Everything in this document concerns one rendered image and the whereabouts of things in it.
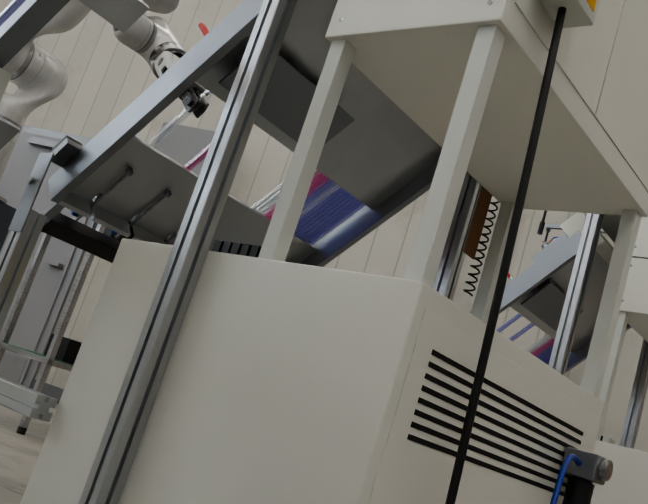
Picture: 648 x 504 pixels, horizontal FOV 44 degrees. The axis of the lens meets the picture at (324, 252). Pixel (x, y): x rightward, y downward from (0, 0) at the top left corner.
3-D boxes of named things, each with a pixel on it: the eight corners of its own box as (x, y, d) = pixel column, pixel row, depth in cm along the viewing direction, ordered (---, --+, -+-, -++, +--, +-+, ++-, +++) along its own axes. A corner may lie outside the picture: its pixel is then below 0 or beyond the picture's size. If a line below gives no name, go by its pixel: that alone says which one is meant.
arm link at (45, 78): (-37, 112, 204) (-1, 30, 209) (23, 145, 218) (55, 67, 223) (-11, 113, 197) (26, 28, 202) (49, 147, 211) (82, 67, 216)
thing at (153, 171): (60, 191, 165) (59, 181, 167) (265, 293, 214) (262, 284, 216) (123, 136, 159) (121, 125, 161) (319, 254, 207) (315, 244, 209)
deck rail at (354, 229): (264, 304, 212) (258, 285, 216) (269, 306, 214) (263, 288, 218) (487, 141, 189) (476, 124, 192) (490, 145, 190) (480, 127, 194)
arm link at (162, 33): (161, 33, 170) (194, 54, 176) (144, 5, 178) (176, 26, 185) (138, 63, 172) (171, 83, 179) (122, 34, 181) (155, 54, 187)
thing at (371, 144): (189, 86, 152) (184, 69, 155) (376, 220, 200) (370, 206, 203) (322, -32, 141) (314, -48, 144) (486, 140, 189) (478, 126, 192)
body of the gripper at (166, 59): (165, 38, 169) (181, 65, 161) (199, 64, 176) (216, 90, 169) (142, 65, 170) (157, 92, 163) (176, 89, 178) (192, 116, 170)
